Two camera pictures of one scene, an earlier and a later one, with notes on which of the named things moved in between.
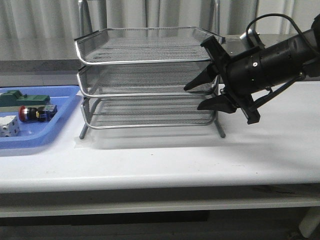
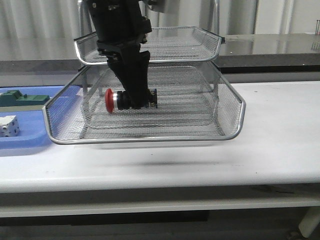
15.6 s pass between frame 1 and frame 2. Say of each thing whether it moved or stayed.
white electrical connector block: stayed
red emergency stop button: moved
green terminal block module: stayed
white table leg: stayed
